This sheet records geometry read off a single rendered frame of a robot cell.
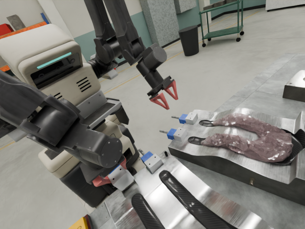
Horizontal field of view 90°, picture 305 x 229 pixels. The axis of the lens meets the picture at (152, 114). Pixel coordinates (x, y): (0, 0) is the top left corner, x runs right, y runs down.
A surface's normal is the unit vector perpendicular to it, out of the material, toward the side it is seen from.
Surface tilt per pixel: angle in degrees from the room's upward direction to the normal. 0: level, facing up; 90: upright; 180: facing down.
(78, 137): 14
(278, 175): 0
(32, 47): 42
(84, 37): 90
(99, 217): 0
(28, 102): 75
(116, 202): 0
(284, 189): 90
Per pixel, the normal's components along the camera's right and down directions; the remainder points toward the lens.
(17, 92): 0.69, -0.11
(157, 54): 0.53, -0.19
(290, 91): -0.77, 0.54
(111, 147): 0.86, 0.10
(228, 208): -0.53, -0.84
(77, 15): 0.50, 0.36
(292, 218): -0.30, -0.78
